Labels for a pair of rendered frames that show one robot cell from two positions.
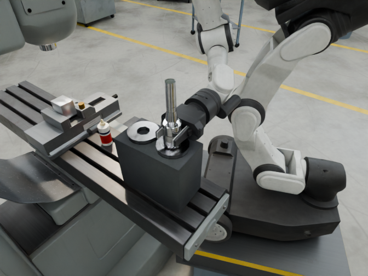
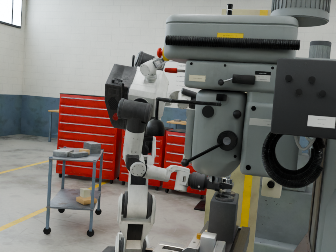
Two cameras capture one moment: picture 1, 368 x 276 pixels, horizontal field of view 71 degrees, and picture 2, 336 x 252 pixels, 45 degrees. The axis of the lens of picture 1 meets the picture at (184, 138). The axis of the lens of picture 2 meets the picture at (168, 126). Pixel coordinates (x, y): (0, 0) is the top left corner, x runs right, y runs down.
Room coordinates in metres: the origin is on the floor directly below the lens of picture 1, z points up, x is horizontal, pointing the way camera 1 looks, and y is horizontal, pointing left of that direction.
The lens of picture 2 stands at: (1.50, 1.78, 1.61)
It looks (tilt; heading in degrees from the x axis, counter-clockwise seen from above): 5 degrees down; 250
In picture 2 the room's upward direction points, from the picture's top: 4 degrees clockwise
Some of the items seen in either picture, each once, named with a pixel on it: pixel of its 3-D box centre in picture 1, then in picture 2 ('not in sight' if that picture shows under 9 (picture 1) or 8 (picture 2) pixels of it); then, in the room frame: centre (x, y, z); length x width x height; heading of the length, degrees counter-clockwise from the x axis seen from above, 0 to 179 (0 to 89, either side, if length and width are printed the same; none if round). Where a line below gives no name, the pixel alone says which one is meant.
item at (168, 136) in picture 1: (172, 134); (227, 186); (0.51, 0.03, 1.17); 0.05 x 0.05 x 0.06
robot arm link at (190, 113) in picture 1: (192, 116); (209, 183); (0.58, -0.02, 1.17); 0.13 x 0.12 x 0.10; 55
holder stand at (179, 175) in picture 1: (159, 162); (224, 214); (0.54, 0.07, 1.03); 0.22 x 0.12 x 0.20; 57
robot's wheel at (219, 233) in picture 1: (210, 226); not in sight; (0.64, -0.12, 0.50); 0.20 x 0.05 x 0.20; 76
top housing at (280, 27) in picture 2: not in sight; (230, 42); (0.77, 0.42, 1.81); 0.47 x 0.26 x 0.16; 143
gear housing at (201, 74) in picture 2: not in sight; (235, 78); (0.75, 0.44, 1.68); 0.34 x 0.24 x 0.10; 143
